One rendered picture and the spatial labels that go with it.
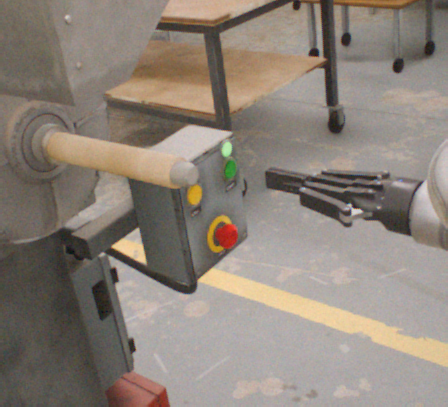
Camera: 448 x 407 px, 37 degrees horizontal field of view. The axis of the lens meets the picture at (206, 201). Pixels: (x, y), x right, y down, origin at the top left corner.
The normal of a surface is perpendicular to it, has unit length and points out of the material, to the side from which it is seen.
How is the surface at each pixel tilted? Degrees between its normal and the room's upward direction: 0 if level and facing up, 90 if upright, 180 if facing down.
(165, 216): 90
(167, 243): 90
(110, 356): 90
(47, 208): 98
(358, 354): 0
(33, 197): 97
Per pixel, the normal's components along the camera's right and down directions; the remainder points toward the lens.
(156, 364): -0.14, -0.87
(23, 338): 0.78, 0.19
